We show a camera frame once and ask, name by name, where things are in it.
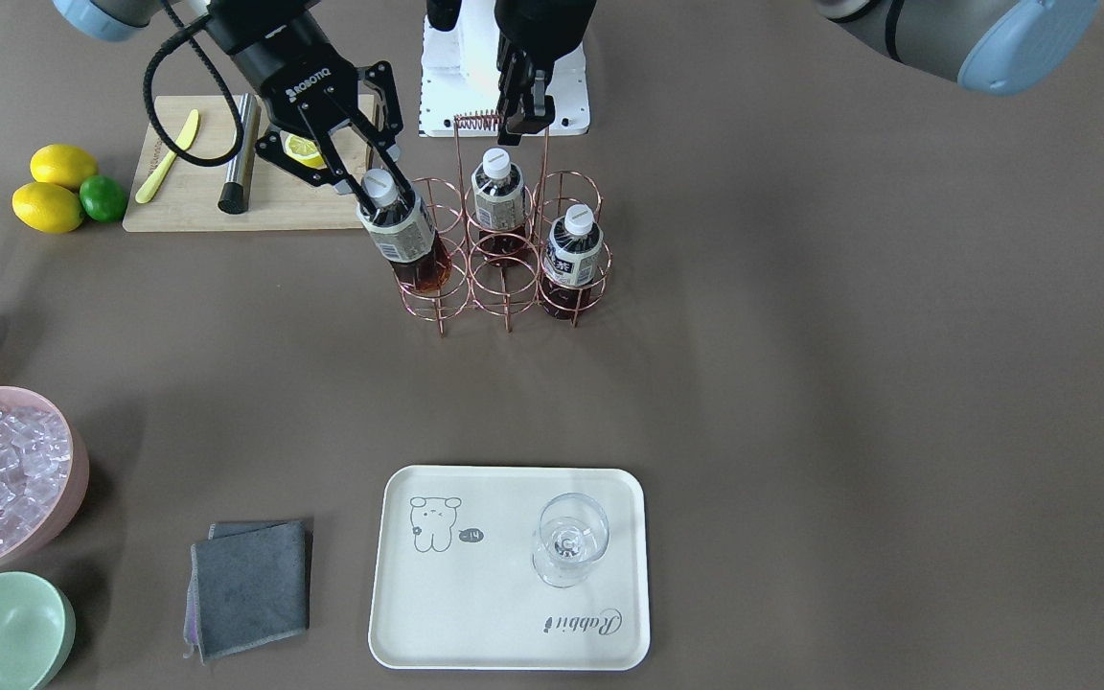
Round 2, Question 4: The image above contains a steel muddler black tip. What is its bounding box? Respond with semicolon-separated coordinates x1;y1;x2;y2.
217;93;261;215

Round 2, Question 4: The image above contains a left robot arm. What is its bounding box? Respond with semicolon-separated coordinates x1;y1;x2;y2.
418;1;1098;146

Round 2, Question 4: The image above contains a half lemon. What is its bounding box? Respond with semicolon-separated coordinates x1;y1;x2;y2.
282;132;325;169

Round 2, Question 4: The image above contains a tea bottle white cap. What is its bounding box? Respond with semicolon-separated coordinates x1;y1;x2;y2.
540;202;602;319
471;148;527;261
355;169;452;294

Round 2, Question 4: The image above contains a green lime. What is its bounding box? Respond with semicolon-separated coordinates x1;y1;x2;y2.
79;174;128;223

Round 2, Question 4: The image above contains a yellow plastic knife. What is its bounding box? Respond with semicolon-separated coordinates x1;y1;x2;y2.
134;109;200;204

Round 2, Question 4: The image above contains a yellow lemon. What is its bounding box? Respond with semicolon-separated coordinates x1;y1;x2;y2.
11;182;86;233
28;144;100;192

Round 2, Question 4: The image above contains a green bowl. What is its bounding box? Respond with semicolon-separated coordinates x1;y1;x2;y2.
0;571;76;689

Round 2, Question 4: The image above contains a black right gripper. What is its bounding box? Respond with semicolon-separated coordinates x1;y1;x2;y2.
205;1;415;208

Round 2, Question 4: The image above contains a grey folded cloth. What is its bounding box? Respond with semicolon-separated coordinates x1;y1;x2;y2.
183;520;311;664

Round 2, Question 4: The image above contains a cream rabbit tray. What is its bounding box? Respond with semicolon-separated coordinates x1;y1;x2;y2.
369;466;650;671

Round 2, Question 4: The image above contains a bamboo cutting board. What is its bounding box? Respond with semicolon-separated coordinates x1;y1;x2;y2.
123;93;362;232

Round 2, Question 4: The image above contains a pink bowl with ice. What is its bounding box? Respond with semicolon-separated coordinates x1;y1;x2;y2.
0;388;89;566

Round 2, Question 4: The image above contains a clear wine glass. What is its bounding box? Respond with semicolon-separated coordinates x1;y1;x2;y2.
533;493;611;588

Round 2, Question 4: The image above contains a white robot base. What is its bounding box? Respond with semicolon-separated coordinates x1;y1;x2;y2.
418;1;591;137

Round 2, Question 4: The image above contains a copper wire bottle basket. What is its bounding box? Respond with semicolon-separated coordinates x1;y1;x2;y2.
396;132;613;335

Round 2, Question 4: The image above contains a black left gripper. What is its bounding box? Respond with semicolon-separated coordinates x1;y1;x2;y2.
425;1;596;146

